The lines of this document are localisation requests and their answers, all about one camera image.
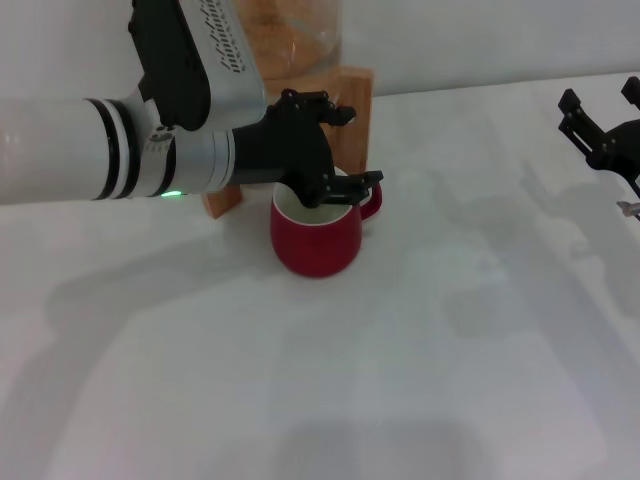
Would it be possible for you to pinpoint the silver black wrist camera box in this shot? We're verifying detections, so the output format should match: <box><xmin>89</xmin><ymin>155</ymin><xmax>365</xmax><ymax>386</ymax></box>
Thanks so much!
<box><xmin>127</xmin><ymin>0</ymin><xmax>269</xmax><ymax>132</ymax></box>

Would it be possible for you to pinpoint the red ceramic cup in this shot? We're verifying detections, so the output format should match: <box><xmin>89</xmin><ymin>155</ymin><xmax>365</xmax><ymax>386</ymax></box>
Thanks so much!
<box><xmin>270</xmin><ymin>167</ymin><xmax>385</xmax><ymax>279</ymax></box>

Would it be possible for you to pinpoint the glass drink dispenser jar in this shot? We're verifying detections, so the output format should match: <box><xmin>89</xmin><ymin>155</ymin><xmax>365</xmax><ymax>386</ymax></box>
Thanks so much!
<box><xmin>234</xmin><ymin>0</ymin><xmax>346</xmax><ymax>81</ymax></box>

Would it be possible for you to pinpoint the wooden dispenser stand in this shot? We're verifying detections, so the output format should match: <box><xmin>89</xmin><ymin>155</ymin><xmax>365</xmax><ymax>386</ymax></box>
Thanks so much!
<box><xmin>202</xmin><ymin>65</ymin><xmax>375</xmax><ymax>220</ymax></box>

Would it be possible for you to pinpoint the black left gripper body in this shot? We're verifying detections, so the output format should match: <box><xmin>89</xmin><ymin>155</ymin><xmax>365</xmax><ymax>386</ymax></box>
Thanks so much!
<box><xmin>231</xmin><ymin>112</ymin><xmax>335</xmax><ymax>210</ymax></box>

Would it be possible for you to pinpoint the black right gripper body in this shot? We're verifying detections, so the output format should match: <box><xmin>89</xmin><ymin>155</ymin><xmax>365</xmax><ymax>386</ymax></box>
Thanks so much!
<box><xmin>587</xmin><ymin>118</ymin><xmax>640</xmax><ymax>196</ymax></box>

